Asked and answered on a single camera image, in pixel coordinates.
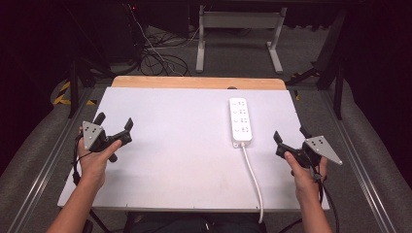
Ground tangle of black floor cables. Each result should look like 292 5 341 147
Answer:
138 27 192 78

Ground person's dark trousers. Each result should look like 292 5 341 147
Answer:
124 211 268 233

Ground white power strip cable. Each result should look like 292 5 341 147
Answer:
240 144 265 225

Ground white power strip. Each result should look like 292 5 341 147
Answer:
228 97 254 150

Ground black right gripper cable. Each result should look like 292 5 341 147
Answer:
278 164 341 233

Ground person's left hand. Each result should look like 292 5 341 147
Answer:
77 127 123 190

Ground black metal stand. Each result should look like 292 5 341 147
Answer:
66 56 113 119
285 9 347 121

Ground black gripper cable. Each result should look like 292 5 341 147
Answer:
71 133 93 187
278 164 341 233

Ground person's right hand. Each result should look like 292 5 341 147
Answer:
284 150 328 204

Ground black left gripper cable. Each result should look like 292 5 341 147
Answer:
71 133 93 187

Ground white floor cable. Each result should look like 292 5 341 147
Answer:
126 3 201 78

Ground aluminium rail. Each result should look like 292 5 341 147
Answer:
6 86 95 233
319 89 397 233

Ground yellow black hazard tape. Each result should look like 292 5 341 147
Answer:
52 80 98 107

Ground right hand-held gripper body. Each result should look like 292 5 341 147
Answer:
275 135 344 170

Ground white metal desk frame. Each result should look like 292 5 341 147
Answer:
194 4 289 75

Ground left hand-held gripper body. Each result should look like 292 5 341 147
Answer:
82 120 134 164

